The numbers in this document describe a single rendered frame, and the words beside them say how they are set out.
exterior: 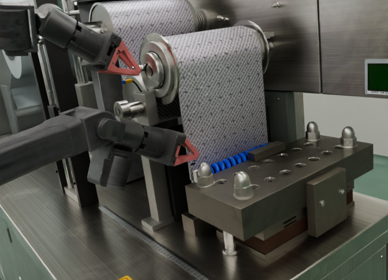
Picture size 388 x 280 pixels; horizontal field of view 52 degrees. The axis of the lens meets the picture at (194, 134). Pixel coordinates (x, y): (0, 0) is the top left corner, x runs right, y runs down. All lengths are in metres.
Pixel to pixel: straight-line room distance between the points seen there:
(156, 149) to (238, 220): 0.20
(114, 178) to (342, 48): 0.54
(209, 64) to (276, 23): 0.25
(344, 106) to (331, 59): 2.88
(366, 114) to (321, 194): 2.93
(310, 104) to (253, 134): 3.09
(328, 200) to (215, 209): 0.23
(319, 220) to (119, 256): 0.40
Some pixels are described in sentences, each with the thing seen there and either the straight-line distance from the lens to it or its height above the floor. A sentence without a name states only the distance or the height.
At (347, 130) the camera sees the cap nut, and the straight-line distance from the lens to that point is 0.93.
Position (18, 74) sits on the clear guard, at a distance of 1.73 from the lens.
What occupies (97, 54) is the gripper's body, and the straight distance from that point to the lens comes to 0.78.
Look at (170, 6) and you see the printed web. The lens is 1.09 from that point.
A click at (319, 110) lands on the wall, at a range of 3.97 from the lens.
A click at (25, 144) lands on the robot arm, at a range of 0.61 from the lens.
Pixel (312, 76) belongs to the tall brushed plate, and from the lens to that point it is 0.97.
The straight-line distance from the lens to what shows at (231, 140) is 0.89.
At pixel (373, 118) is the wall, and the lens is 3.69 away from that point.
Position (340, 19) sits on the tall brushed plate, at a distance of 0.91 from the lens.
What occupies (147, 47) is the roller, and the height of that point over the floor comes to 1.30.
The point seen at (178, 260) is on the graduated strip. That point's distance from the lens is 0.80.
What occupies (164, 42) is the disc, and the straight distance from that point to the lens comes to 0.80.
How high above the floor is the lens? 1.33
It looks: 15 degrees down
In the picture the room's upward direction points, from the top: 7 degrees counter-clockwise
